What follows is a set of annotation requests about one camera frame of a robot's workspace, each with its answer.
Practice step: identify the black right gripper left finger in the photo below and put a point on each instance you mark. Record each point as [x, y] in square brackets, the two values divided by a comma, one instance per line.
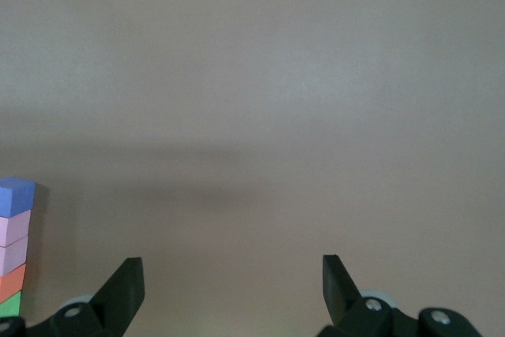
[118, 297]

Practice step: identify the pink foam block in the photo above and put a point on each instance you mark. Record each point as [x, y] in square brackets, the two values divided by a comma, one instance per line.
[12, 258]
[13, 228]

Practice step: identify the purple foam block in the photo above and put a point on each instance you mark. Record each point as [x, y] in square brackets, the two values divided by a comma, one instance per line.
[16, 197]

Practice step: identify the green foam block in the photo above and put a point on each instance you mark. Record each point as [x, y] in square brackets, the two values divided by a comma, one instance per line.
[8, 305]

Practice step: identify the orange foam block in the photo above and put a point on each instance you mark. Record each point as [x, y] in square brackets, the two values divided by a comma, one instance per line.
[11, 283]

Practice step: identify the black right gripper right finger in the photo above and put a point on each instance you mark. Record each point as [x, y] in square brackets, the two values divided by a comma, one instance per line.
[341, 297]

